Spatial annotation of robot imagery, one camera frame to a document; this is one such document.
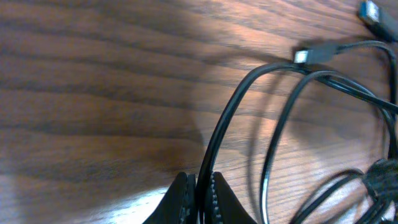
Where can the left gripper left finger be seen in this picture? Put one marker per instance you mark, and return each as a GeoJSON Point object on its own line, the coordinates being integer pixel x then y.
{"type": "Point", "coordinates": [178, 205]}

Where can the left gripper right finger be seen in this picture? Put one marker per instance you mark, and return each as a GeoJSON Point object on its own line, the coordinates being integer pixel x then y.
{"type": "Point", "coordinates": [221, 204]}

